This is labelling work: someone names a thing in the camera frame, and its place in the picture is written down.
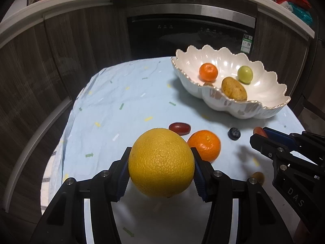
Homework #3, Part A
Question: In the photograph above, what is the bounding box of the yellow-brown mango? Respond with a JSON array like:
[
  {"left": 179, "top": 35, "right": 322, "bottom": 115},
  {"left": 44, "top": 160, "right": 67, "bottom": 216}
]
[{"left": 221, "top": 76, "right": 248, "bottom": 101}]

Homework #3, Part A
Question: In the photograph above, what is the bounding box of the red grape tomato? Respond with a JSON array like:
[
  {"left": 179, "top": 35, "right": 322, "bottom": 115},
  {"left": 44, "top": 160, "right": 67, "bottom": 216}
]
[
  {"left": 253, "top": 127, "right": 269, "bottom": 138},
  {"left": 169, "top": 122, "right": 191, "bottom": 136}
]

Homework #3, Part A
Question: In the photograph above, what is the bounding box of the large yellow grapefruit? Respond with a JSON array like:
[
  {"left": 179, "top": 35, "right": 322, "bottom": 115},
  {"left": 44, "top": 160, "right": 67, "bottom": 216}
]
[{"left": 128, "top": 128, "right": 195, "bottom": 199}]

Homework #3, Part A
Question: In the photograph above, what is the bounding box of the orange tangerine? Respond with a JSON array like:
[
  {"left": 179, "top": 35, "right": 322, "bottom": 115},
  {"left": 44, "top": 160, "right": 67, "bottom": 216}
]
[
  {"left": 199, "top": 63, "right": 218, "bottom": 81},
  {"left": 187, "top": 130, "right": 221, "bottom": 162}
]

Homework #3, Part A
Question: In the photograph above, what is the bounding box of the green apple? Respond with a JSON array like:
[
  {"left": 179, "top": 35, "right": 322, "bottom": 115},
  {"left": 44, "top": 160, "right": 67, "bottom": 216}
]
[{"left": 237, "top": 65, "right": 254, "bottom": 84}]

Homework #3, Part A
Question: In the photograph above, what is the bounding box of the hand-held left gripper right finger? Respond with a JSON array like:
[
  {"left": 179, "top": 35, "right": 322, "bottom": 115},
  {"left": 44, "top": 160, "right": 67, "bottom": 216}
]
[{"left": 190, "top": 147, "right": 297, "bottom": 244}]

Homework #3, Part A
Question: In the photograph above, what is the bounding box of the dark refrigerator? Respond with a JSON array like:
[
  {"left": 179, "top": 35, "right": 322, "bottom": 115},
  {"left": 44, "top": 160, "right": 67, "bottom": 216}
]
[{"left": 300, "top": 5, "right": 325, "bottom": 133}]

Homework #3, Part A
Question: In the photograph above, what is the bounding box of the person's right hand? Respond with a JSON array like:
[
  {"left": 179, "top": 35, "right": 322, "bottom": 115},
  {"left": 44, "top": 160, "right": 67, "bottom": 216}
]
[{"left": 296, "top": 220, "right": 315, "bottom": 244}]

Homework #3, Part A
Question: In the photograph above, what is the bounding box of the light blue patterned cloth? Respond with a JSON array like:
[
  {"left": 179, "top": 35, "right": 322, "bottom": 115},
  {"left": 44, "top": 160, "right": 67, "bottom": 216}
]
[{"left": 41, "top": 56, "right": 305, "bottom": 244}]

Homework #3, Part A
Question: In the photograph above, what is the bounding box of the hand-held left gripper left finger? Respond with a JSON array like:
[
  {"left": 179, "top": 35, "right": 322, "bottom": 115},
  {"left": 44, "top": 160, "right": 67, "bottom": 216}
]
[{"left": 29, "top": 147, "right": 132, "bottom": 244}]

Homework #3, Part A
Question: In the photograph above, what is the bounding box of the dark wood kitchen cabinet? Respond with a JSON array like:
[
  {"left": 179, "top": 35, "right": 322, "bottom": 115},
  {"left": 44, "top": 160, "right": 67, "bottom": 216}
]
[{"left": 0, "top": 0, "right": 313, "bottom": 244}]

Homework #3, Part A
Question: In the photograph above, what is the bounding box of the teal packet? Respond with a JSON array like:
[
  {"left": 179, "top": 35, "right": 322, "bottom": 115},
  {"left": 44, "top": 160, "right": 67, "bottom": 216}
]
[{"left": 283, "top": 1, "right": 313, "bottom": 26}]

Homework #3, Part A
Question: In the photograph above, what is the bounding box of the white scalloped bowl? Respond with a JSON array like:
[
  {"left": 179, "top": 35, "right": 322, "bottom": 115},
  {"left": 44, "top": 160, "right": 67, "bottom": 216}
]
[{"left": 171, "top": 44, "right": 291, "bottom": 119}]

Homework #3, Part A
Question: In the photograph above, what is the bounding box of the built-in black oven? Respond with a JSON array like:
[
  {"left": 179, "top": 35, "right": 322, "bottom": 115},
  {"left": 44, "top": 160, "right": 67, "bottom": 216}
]
[{"left": 126, "top": 5, "right": 257, "bottom": 63}]

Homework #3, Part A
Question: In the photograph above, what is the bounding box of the blueberry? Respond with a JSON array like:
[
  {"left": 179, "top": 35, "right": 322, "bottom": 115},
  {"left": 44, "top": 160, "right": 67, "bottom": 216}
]
[{"left": 227, "top": 127, "right": 241, "bottom": 141}]

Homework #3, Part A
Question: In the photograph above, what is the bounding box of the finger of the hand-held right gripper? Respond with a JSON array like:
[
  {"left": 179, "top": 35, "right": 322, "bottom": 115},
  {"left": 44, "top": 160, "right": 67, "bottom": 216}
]
[
  {"left": 249, "top": 133, "right": 293, "bottom": 161},
  {"left": 263, "top": 126, "right": 325, "bottom": 166}
]

